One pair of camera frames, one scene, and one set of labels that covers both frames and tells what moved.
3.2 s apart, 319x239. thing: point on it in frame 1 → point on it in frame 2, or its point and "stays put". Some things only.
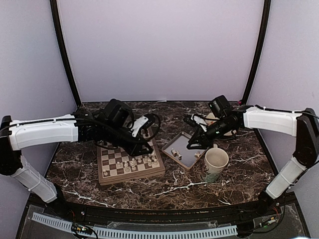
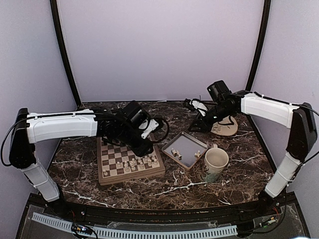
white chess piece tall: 133,168 stays put
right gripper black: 200,137 → 205,126
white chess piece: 149,162 stays put
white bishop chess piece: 126,168 stays put
